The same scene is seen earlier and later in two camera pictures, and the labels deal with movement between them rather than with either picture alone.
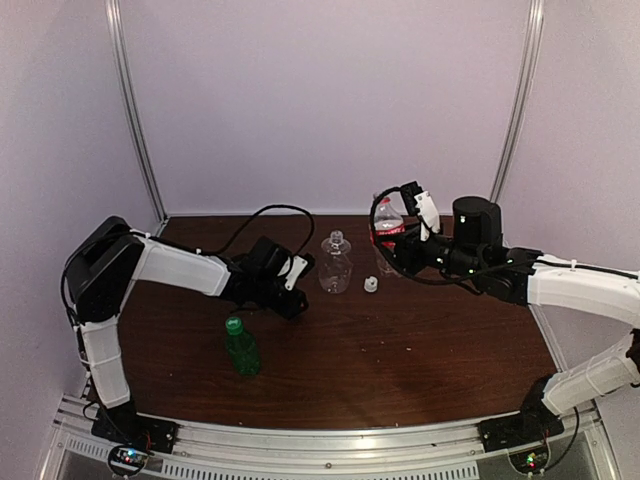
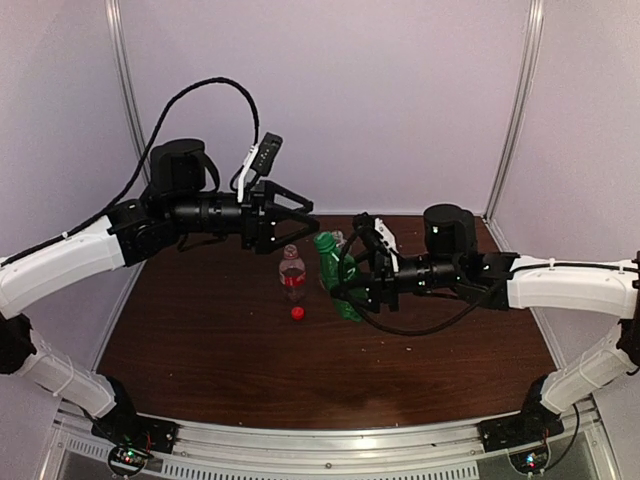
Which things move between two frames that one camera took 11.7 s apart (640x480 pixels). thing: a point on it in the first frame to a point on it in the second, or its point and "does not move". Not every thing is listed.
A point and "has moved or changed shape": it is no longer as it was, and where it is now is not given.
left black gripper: [290, 309] to [258, 231]
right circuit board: [529, 459] does not move
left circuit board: [126, 460] does not move
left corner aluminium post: [113, 14] does not move
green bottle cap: [234, 325] to [325, 242]
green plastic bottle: [242, 347] to [350, 306]
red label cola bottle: [387, 221] has moved or changed shape
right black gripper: [407, 248] to [381, 281]
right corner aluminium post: [533, 45] does not move
